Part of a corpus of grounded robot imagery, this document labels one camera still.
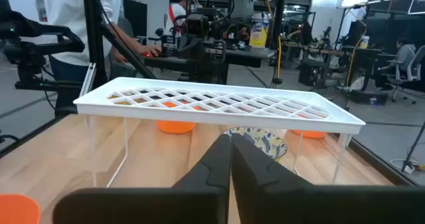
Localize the yellow wipes canister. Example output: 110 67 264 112
248 13 270 49

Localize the yellow floral patterned bowl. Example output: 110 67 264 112
222 126 288 160

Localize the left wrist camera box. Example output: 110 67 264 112
185 13 211 38

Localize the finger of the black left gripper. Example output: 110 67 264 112
191 37 204 61
179 37 193 61

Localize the white office chair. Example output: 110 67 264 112
386 46 425 105

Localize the white lattice shelf rack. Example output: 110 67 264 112
72 76 366 188

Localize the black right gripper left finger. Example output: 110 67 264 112
52 134 232 224

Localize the person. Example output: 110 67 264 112
375 37 418 90
49 0 163 84
163 0 189 35

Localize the orange plastic bowl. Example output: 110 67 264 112
291 114 328 140
0 193 41 224
156 101 197 135

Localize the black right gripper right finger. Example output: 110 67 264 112
231 133 425 224

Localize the silver aluminium bracket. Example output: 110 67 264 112
78 62 97 97

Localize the black stand pole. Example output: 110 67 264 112
270 0 295 88

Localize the black side table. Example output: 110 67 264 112
141 47 276 85

